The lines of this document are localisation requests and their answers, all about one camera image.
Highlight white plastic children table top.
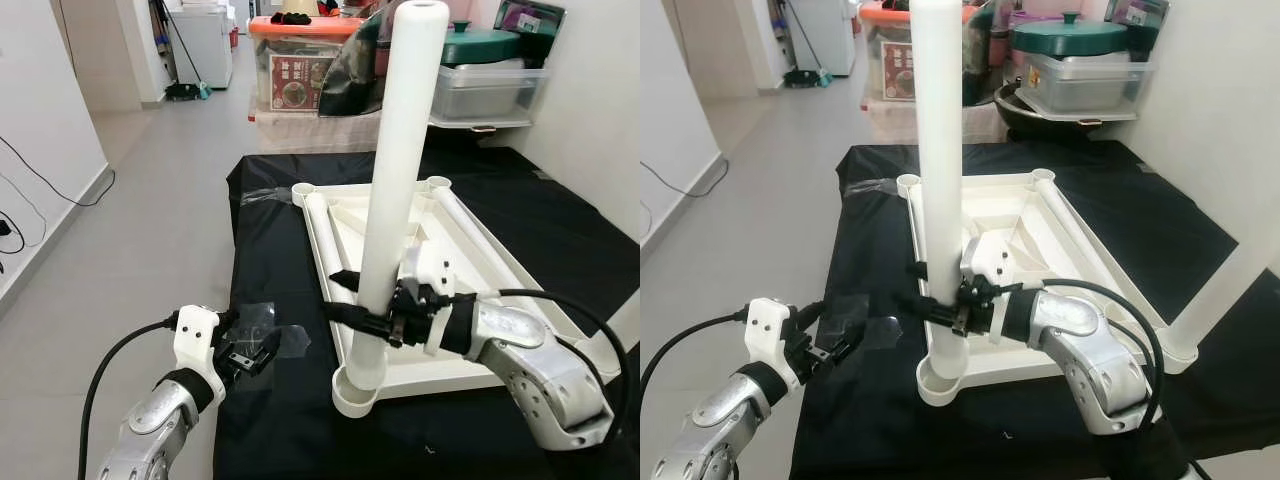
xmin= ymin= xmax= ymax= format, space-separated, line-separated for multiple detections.
xmin=292 ymin=175 xmax=626 ymax=419
xmin=895 ymin=168 xmax=1201 ymax=406

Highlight black tablecloth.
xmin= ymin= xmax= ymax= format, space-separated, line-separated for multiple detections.
xmin=790 ymin=140 xmax=1280 ymax=480
xmin=213 ymin=148 xmax=640 ymax=480

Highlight pink checkered tablecloth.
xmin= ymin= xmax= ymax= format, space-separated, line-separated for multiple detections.
xmin=250 ymin=108 xmax=386 ymax=153
xmin=865 ymin=98 xmax=1001 ymax=141

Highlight black wok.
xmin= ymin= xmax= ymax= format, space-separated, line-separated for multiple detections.
xmin=995 ymin=85 xmax=1131 ymax=141
xmin=425 ymin=120 xmax=521 ymax=151

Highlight black bag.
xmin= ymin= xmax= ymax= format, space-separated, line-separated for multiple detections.
xmin=320 ymin=10 xmax=393 ymax=116
xmin=960 ymin=0 xmax=1001 ymax=106

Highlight clear plastic storage box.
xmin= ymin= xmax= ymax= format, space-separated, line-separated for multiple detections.
xmin=432 ymin=65 xmax=549 ymax=126
xmin=1015 ymin=50 xmax=1156 ymax=123

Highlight white appliance cabinet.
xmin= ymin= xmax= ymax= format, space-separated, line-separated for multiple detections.
xmin=165 ymin=5 xmax=236 ymax=89
xmin=790 ymin=0 xmax=856 ymax=76

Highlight dark green pot lid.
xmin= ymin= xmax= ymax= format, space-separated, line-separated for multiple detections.
xmin=440 ymin=22 xmax=523 ymax=66
xmin=1010 ymin=12 xmax=1131 ymax=56

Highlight purple printed box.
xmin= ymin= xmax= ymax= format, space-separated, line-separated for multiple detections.
xmin=1105 ymin=0 xmax=1169 ymax=36
xmin=495 ymin=0 xmax=566 ymax=41

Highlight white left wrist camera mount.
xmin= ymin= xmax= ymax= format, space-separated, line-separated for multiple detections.
xmin=745 ymin=297 xmax=801 ymax=391
xmin=172 ymin=305 xmax=226 ymax=401

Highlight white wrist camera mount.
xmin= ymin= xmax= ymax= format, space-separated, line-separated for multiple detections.
xmin=398 ymin=245 xmax=461 ymax=356
xmin=960 ymin=235 xmax=1021 ymax=341
xmin=745 ymin=297 xmax=801 ymax=391
xmin=172 ymin=305 xmax=226 ymax=401

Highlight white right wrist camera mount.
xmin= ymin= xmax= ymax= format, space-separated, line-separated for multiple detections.
xmin=398 ymin=245 xmax=461 ymax=356
xmin=960 ymin=235 xmax=1021 ymax=341

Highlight black wall cable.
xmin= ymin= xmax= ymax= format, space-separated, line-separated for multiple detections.
xmin=0 ymin=135 xmax=116 ymax=206
xmin=640 ymin=155 xmax=726 ymax=199

